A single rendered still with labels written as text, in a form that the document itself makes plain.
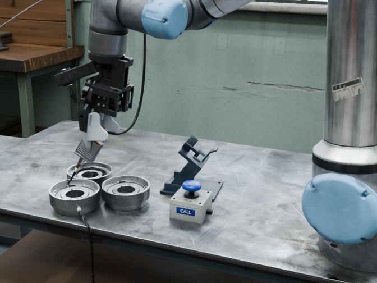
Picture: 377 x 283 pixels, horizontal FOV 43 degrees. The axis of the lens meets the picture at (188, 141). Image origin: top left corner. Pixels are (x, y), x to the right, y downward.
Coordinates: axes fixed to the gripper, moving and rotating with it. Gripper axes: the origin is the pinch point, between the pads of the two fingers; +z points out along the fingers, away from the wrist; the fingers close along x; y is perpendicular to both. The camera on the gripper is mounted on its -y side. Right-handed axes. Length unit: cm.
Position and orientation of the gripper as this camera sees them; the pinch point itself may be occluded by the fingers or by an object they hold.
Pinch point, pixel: (90, 141)
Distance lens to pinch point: 104.8
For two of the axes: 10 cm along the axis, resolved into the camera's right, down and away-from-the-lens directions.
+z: -1.5, 9.1, 3.9
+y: 9.3, 2.7, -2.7
